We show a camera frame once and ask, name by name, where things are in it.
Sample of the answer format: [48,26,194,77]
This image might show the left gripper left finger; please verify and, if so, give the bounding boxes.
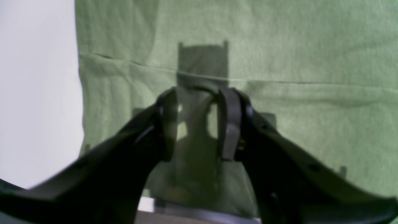
[1,87,178,224]

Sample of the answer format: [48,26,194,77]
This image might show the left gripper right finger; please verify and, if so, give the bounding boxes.
[217,87,397,224]

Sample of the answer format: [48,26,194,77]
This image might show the green T-shirt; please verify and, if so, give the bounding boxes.
[75,0,398,218]

